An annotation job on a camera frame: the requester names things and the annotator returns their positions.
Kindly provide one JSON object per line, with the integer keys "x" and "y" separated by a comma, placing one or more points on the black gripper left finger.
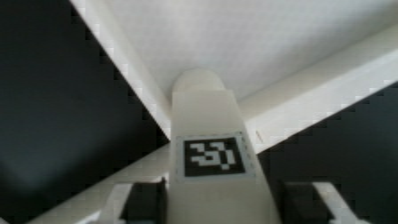
{"x": 136, "y": 205}

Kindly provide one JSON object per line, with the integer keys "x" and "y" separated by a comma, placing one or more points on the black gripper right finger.
{"x": 315, "y": 206}

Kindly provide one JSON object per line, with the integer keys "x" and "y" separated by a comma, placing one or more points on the white desk leg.
{"x": 219, "y": 192}

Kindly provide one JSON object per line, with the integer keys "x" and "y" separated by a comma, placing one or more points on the white desk top tray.
{"x": 255, "y": 39}

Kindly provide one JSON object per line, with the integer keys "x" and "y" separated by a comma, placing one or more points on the white L-shaped fence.
{"x": 290, "y": 106}

